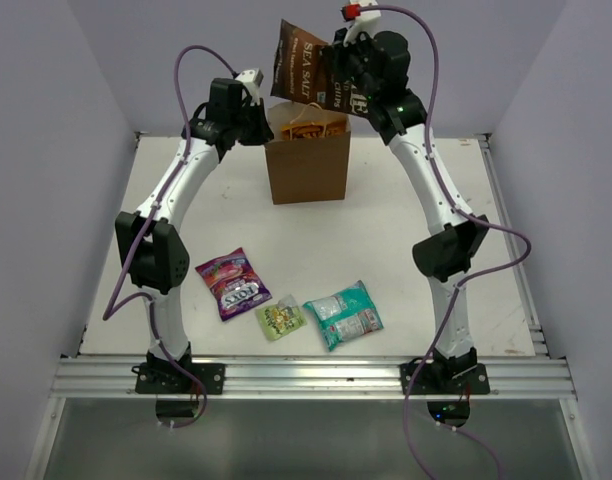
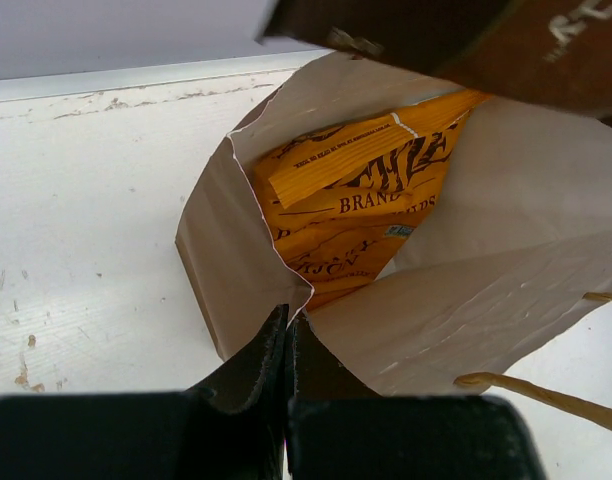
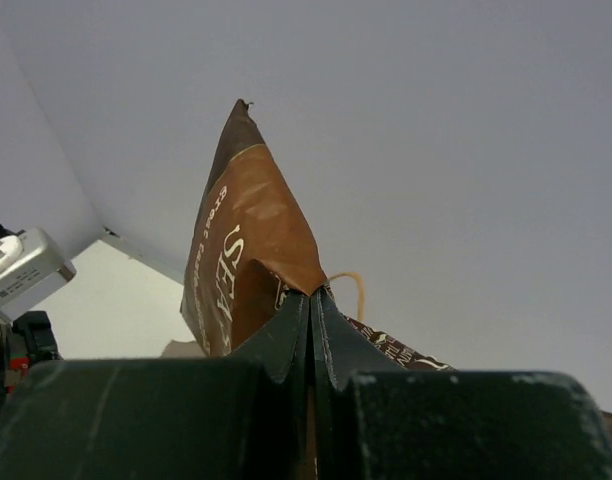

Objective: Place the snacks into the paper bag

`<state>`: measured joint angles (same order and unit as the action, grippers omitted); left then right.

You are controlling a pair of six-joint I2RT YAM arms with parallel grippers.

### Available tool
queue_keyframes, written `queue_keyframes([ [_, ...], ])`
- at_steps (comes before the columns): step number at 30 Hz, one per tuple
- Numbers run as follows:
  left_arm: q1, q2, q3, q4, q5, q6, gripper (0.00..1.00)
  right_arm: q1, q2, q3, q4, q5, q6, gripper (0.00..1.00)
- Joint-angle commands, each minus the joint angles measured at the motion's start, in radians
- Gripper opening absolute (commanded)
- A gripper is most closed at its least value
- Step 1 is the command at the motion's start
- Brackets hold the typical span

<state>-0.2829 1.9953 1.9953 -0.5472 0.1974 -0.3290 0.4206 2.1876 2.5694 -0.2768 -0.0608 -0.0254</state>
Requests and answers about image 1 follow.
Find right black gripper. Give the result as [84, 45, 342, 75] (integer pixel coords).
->
[323, 24, 379, 101]

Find orange Kettle honey dijon chips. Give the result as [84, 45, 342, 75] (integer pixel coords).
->
[280, 120, 347, 141]

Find brown paper bag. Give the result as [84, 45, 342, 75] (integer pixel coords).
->
[265, 102, 351, 205]

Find brown Kettle sea salt chips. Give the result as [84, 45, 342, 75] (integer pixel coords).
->
[271, 19, 368, 118]

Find teal snack packet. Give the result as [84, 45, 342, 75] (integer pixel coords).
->
[302, 280, 384, 352]

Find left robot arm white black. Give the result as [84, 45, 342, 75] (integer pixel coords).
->
[115, 69, 273, 393]

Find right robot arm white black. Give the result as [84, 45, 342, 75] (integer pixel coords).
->
[323, 28, 487, 393]

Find purple Fox's candy bag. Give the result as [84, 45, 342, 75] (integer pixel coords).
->
[195, 248, 272, 322]

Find small green snack packet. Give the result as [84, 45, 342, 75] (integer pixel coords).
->
[255, 295, 307, 341]

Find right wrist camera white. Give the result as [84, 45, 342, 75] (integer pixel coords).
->
[341, 0, 381, 46]

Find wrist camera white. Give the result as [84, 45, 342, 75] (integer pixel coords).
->
[235, 69, 263, 105]
[341, 0, 381, 46]

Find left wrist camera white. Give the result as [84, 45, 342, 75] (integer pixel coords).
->
[235, 69, 263, 105]

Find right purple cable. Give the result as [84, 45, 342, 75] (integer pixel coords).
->
[403, 3, 532, 480]

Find purple cable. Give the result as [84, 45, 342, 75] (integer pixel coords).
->
[101, 44, 240, 383]
[403, 3, 532, 480]

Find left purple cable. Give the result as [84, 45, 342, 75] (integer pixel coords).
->
[101, 44, 240, 383]

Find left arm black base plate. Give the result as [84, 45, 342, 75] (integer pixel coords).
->
[131, 362, 226, 395]

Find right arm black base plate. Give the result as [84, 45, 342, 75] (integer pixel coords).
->
[399, 357, 491, 396]

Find aluminium right side rail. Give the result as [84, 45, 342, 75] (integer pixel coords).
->
[469, 136, 549, 357]

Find aluminium front rail frame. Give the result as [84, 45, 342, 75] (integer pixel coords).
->
[25, 355, 600, 479]

